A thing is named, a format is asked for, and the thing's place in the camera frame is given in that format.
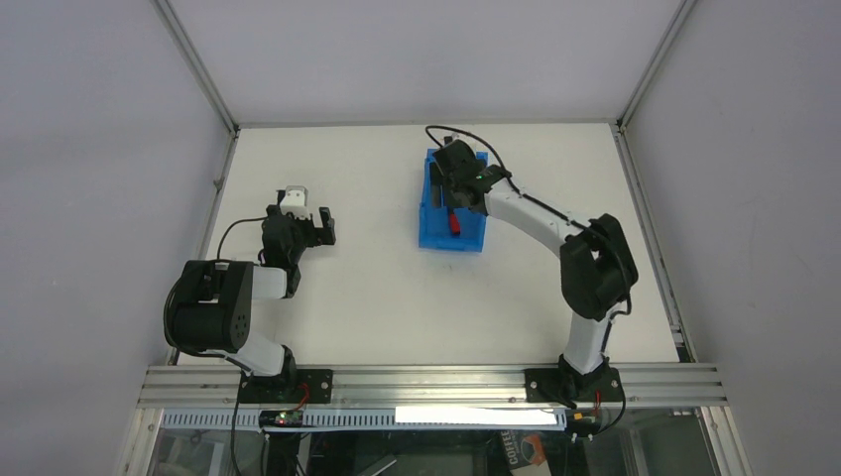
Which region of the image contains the red handled screwdriver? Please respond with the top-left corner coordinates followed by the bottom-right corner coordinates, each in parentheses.
top-left (447, 208), bottom-right (461, 236)

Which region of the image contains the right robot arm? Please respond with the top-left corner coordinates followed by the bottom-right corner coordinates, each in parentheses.
top-left (432, 138), bottom-right (639, 381)

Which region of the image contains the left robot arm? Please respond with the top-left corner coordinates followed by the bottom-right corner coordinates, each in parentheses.
top-left (163, 205), bottom-right (336, 381)

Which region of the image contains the blue plastic bin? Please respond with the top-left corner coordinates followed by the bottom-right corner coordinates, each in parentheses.
top-left (418, 148), bottom-right (487, 253)

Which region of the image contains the small green circuit board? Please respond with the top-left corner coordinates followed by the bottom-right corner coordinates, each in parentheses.
top-left (258, 411), bottom-right (304, 428)

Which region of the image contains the coffee labelled box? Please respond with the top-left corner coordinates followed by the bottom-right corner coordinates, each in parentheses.
top-left (500, 429), bottom-right (546, 470)

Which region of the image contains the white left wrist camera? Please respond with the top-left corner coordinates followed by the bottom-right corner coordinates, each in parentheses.
top-left (277, 185), bottom-right (311, 220)

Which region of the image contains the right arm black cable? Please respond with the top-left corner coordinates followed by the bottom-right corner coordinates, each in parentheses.
top-left (423, 124), bottom-right (593, 231)

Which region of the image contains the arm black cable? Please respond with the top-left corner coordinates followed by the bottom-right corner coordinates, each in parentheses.
top-left (216, 217), bottom-right (270, 262)
top-left (423, 124), bottom-right (593, 231)

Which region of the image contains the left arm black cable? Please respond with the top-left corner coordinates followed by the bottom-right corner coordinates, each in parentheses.
top-left (216, 217), bottom-right (270, 262)

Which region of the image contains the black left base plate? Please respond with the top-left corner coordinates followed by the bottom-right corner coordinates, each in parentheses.
top-left (237, 368), bottom-right (334, 405)

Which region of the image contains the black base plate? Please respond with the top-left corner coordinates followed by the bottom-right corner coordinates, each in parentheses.
top-left (524, 366), bottom-right (625, 408)
top-left (237, 368), bottom-right (334, 405)

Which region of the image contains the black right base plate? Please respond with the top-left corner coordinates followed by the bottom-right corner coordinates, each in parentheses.
top-left (524, 366), bottom-right (625, 408)

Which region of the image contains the white slotted cable duct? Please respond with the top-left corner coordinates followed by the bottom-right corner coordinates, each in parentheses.
top-left (161, 406), bottom-right (567, 432)

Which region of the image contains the aluminium left frame post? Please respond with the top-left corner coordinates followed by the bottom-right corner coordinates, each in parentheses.
top-left (150, 0), bottom-right (239, 136)

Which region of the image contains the aluminium frame post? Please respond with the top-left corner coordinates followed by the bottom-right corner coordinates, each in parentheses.
top-left (616, 0), bottom-right (697, 133)
top-left (150, 0), bottom-right (239, 136)

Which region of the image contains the aluminium right frame post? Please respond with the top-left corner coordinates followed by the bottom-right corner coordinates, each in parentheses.
top-left (616, 0), bottom-right (697, 133)

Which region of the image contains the aluminium front rail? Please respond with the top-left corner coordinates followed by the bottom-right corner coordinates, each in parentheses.
top-left (137, 363), bottom-right (728, 410)

